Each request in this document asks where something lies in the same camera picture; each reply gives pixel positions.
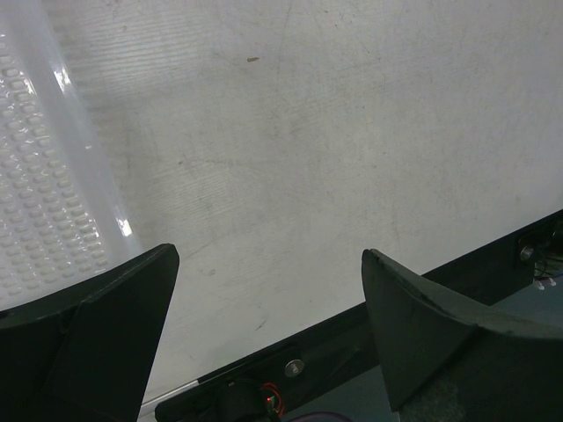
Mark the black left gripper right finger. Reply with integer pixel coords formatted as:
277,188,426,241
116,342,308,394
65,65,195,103
362,250,562,421

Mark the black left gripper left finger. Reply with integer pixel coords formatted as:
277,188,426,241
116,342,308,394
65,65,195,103
1,244,179,421

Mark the white perforated plastic basket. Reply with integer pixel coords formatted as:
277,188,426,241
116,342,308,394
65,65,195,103
1,1,142,310

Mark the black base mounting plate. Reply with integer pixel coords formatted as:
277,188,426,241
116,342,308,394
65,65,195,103
154,213,562,421

